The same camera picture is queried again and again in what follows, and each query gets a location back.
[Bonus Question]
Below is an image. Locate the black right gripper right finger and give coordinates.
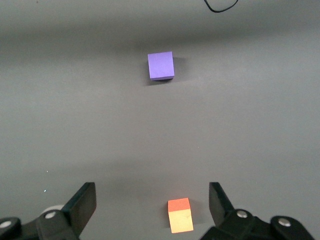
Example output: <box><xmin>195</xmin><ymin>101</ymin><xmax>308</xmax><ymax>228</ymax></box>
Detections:
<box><xmin>199</xmin><ymin>181</ymin><xmax>316</xmax><ymax>240</ymax></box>

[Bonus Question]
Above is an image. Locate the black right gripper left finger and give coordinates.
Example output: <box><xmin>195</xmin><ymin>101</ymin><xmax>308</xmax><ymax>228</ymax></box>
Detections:
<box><xmin>0</xmin><ymin>181</ymin><xmax>98</xmax><ymax>240</ymax></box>

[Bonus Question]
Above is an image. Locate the orange foam block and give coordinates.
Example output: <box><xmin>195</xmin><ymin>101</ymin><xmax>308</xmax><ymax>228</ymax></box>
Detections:
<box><xmin>167</xmin><ymin>197</ymin><xmax>195</xmax><ymax>234</ymax></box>

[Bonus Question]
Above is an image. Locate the purple foam block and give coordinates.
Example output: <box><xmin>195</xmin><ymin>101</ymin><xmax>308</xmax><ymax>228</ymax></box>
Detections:
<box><xmin>146</xmin><ymin>51</ymin><xmax>175</xmax><ymax>82</ymax></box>

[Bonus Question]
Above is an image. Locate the thin black looped cable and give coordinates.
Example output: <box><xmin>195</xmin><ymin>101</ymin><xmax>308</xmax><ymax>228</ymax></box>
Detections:
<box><xmin>202</xmin><ymin>0</ymin><xmax>240</xmax><ymax>13</ymax></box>

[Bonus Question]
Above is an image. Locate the dark grey table mat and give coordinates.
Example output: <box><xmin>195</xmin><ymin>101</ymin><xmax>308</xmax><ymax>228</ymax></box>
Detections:
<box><xmin>0</xmin><ymin>0</ymin><xmax>320</xmax><ymax>240</ymax></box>

